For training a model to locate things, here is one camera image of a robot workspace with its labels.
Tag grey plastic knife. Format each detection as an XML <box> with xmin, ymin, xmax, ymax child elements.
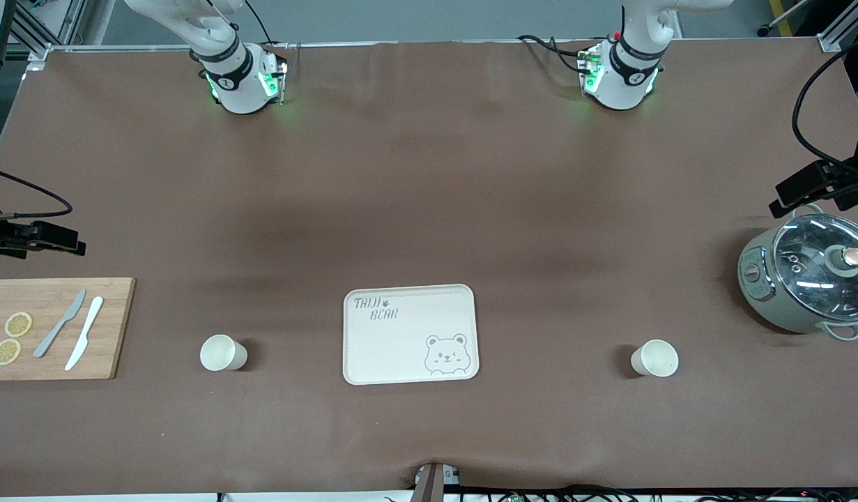
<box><xmin>33</xmin><ymin>289</ymin><xmax>87</xmax><ymax>359</ymax></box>

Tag bamboo cutting board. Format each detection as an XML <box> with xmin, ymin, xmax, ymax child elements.
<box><xmin>0</xmin><ymin>277</ymin><xmax>137</xmax><ymax>381</ymax></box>

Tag black base cables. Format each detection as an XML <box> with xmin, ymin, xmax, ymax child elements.
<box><xmin>516</xmin><ymin>33</ymin><xmax>593</xmax><ymax>75</ymax></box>

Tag beige bear print tray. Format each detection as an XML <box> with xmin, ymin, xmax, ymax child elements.
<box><xmin>342</xmin><ymin>284</ymin><xmax>480</xmax><ymax>386</ymax></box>

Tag glass pot lid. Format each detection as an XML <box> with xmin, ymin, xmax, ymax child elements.
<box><xmin>774</xmin><ymin>214</ymin><xmax>858</xmax><ymax>321</ymax></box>

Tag white plastic knife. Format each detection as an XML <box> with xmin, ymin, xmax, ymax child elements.
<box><xmin>65</xmin><ymin>296</ymin><xmax>105</xmax><ymax>372</ymax></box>

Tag grey-green electric pot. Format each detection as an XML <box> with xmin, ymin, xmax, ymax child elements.
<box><xmin>737</xmin><ymin>204</ymin><xmax>858</xmax><ymax>342</ymax></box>

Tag white IKEA cup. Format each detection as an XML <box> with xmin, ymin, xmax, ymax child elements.
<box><xmin>199</xmin><ymin>334</ymin><xmax>249</xmax><ymax>372</ymax></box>
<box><xmin>630</xmin><ymin>339</ymin><xmax>680</xmax><ymax>378</ymax></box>

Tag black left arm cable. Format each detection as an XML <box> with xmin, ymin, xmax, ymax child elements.
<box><xmin>791</xmin><ymin>50</ymin><xmax>858</xmax><ymax>168</ymax></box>

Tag aluminium frame profile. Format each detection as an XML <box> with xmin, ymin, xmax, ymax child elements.
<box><xmin>3</xmin><ymin>0</ymin><xmax>116</xmax><ymax>74</ymax></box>
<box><xmin>815</xmin><ymin>0</ymin><xmax>858</xmax><ymax>53</ymax></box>

